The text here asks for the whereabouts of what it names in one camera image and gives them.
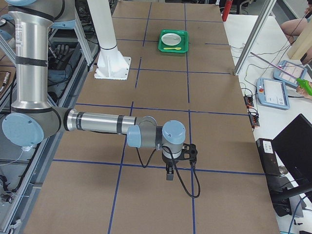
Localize black monitor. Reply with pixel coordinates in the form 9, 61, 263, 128
273, 114, 312, 195

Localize white round plate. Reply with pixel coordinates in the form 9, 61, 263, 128
161, 33, 181, 46

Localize far teach pendant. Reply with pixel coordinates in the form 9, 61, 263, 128
273, 60, 308, 88

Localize white camera pedestal column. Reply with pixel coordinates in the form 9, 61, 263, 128
87, 0, 131, 80

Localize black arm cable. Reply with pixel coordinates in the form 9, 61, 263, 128
135, 145, 201, 198

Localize far orange connector block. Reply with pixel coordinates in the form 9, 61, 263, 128
241, 88, 254, 108

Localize teach pendant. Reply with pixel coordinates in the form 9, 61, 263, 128
256, 78, 290, 110
273, 60, 308, 88

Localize black computer box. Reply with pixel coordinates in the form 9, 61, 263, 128
256, 138, 292, 216

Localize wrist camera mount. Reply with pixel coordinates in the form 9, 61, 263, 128
180, 143, 197, 163

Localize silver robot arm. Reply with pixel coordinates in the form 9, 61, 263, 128
2, 0, 187, 180

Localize green grabber tool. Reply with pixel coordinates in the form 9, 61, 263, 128
251, 52, 312, 96

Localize orange connector block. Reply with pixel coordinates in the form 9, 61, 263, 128
241, 88, 254, 108
247, 107, 260, 129

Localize near orange connector block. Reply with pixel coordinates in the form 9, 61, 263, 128
247, 107, 260, 129

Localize near teach pendant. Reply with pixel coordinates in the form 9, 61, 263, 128
256, 78, 290, 110

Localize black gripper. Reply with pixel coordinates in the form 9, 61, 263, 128
162, 153, 174, 181

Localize aluminium frame post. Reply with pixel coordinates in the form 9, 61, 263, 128
234, 0, 276, 76

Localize yellow plastic spoon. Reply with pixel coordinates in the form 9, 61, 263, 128
163, 47, 182, 51

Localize red cylinder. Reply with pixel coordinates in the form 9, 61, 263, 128
222, 0, 233, 22

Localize wooden beam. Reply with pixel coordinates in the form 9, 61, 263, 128
287, 20, 312, 65

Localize green plastic tray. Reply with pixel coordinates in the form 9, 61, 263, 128
158, 29, 189, 54

